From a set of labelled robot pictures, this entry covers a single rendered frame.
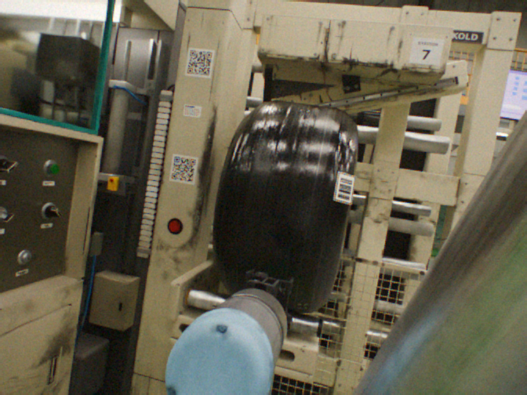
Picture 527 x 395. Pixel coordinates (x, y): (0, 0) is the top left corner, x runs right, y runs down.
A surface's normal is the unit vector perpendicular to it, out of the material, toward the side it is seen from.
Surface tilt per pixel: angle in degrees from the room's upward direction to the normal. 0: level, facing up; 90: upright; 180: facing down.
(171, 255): 90
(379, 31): 90
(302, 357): 90
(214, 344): 79
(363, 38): 90
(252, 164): 71
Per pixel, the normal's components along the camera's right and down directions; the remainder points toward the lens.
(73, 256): -0.19, 0.02
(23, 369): 0.97, 0.17
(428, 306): -0.99, -0.14
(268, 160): -0.11, -0.35
